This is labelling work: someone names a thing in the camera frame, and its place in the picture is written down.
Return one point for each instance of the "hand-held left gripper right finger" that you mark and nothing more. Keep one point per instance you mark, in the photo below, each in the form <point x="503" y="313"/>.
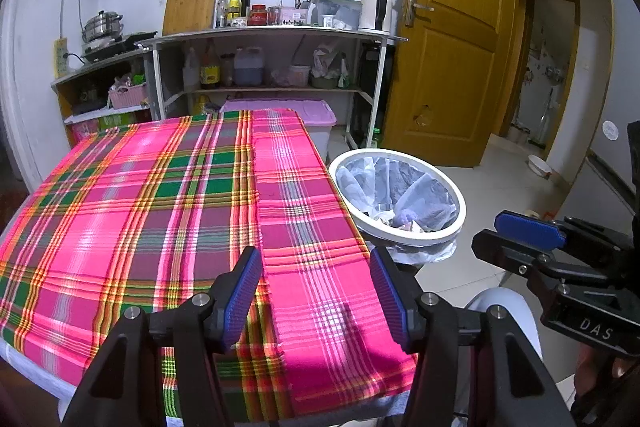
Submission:
<point x="389" y="304"/>

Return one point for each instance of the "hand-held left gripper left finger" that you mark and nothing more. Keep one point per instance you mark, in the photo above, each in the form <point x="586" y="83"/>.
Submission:
<point x="242" y="299"/>

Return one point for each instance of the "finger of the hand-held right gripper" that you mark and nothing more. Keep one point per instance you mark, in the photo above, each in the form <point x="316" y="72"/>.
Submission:
<point x="530" y="230"/>
<point x="500" y="252"/>

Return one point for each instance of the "white round trash bin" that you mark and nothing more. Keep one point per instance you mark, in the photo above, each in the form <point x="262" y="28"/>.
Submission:
<point x="440" y="237"/>
<point x="360" y="182"/>

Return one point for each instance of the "person's right hand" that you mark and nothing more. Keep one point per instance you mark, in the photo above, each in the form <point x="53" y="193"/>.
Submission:
<point x="600" y="369"/>

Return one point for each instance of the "person's grey clad knee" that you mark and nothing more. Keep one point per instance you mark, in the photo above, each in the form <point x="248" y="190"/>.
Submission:
<point x="500" y="307"/>

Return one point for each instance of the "white floor bowl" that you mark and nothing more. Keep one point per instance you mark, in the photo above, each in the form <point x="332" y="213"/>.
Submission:
<point x="540" y="168"/>

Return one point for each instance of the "pink plaid tablecloth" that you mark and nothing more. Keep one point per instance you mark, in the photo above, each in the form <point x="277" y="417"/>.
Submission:
<point x="125" y="217"/>

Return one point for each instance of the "green plastic bottle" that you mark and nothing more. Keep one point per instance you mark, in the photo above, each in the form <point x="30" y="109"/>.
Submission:
<point x="375" y="138"/>

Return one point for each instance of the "yellow wooden door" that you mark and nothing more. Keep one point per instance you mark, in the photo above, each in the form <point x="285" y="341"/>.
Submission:
<point x="455" y="72"/>

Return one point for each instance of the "pink lidded storage box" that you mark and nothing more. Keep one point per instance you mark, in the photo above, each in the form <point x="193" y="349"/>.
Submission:
<point x="315" y="117"/>

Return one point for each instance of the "yellow cooking oil bottle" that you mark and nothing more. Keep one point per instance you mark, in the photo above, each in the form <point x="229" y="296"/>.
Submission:
<point x="202" y="104"/>

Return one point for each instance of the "green printed carton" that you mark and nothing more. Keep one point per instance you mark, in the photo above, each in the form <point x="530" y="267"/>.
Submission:
<point x="110" y="124"/>

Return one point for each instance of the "small brown bottle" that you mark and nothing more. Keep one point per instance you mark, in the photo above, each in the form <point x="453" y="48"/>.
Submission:
<point x="227" y="72"/>

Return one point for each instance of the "pink plastic bucket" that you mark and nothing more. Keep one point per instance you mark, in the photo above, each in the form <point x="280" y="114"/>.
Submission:
<point x="300" y="77"/>

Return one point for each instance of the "dark liquid jerry can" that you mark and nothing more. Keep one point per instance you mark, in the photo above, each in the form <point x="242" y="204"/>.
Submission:
<point x="249" y="68"/>

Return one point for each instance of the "small green bottle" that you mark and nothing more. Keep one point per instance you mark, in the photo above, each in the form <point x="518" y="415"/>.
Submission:
<point x="344" y="77"/>

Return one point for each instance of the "pink plastic basket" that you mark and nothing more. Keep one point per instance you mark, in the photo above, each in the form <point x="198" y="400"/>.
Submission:
<point x="127" y="98"/>

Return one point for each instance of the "large soy sauce bottle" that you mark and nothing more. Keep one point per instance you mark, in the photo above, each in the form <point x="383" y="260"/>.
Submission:
<point x="210" y="69"/>

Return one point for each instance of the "white plastic jug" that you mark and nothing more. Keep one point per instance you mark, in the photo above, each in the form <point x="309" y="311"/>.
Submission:
<point x="191" y="71"/>

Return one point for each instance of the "crumpled plastic bags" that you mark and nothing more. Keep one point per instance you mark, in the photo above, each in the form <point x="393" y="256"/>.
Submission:
<point x="327" y="67"/>

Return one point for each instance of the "white metal shelf rack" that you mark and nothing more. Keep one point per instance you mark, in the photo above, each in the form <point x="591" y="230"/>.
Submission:
<point x="280" y="34"/>

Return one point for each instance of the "white electric kettle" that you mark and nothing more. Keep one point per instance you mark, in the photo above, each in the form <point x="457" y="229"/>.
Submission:
<point x="372" y="9"/>

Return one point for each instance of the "low wooden cabinet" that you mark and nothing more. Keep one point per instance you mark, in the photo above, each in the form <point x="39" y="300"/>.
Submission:
<point x="85" y="69"/>

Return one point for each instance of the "black induction cooker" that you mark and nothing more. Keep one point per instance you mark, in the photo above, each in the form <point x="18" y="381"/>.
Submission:
<point x="120" y="46"/>

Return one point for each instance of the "red jar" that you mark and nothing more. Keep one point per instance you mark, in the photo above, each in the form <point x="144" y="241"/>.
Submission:
<point x="258" y="16"/>

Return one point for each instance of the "small glass jar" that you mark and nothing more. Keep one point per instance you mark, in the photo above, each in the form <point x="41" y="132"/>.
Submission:
<point x="273" y="16"/>

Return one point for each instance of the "pink knife holder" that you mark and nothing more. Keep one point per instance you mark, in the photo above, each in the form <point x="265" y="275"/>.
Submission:
<point x="294" y="17"/>

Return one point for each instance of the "clear plastic bottle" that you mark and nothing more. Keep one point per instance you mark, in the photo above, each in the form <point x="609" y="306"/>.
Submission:
<point x="222" y="13"/>

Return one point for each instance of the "clear plastic container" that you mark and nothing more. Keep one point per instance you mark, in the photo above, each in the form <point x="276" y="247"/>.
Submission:
<point x="345" y="9"/>

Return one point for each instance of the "yellow label bottle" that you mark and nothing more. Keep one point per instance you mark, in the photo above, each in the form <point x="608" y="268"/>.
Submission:
<point x="234" y="9"/>

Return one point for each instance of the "dark sauce bottle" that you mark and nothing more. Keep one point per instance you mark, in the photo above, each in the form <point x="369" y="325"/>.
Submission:
<point x="245" y="4"/>

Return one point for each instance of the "wooden cutting board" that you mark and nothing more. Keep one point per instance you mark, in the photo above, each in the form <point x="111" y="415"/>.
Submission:
<point x="192" y="2"/>

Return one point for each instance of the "yellowed power strip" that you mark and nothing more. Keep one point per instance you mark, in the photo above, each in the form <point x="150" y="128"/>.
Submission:
<point x="60" y="57"/>

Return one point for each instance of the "steel pot with lid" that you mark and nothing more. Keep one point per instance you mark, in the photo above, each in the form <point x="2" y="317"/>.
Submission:
<point x="102" y="28"/>

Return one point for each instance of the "round white wall sticker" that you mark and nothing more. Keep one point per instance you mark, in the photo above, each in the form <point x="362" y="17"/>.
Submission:
<point x="610" y="130"/>

